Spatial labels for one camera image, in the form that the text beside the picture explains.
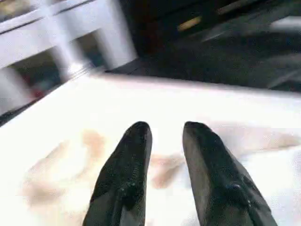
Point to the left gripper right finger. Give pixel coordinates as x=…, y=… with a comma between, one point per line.
x=216, y=179

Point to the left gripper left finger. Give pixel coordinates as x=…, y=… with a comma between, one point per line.
x=124, y=179

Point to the black mat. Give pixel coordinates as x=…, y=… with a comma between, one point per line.
x=235, y=66

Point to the white cabinet with glass doors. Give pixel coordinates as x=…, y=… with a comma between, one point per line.
x=105, y=23

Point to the black box with orange label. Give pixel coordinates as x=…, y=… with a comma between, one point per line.
x=152, y=23

